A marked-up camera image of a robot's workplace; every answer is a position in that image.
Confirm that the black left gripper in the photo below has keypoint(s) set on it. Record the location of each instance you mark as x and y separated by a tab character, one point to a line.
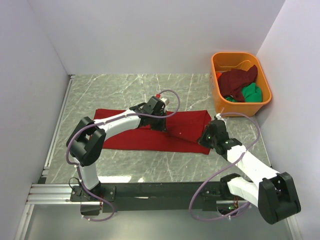
162	127

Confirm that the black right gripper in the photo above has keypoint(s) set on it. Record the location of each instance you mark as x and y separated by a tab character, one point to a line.
201	141

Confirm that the bright red t shirt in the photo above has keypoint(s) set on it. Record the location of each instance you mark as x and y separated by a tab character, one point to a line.
182	133

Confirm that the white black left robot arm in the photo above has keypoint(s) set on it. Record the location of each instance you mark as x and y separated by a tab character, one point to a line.
85	144

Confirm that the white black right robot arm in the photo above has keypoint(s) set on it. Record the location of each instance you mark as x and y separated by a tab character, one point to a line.
273	193

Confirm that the dark maroon t shirt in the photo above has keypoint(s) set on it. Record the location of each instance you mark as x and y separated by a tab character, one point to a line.
232	82

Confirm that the green t shirt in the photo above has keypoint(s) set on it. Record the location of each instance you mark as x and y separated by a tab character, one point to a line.
245	94

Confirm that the orange red garment in basket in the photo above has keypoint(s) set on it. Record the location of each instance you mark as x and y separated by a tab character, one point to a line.
218	74

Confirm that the orange plastic laundry basket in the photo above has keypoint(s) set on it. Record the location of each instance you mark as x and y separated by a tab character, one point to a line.
226	61

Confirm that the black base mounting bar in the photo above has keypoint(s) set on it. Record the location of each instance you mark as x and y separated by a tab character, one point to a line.
165	196

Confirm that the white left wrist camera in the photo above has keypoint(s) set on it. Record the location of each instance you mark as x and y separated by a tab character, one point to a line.
163	99

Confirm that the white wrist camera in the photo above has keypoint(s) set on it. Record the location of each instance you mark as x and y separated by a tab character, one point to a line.
218	116
163	99

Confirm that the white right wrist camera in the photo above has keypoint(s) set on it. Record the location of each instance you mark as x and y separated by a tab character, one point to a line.
218	116

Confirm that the aluminium frame rail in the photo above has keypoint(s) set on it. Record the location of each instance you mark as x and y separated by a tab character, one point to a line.
45	194

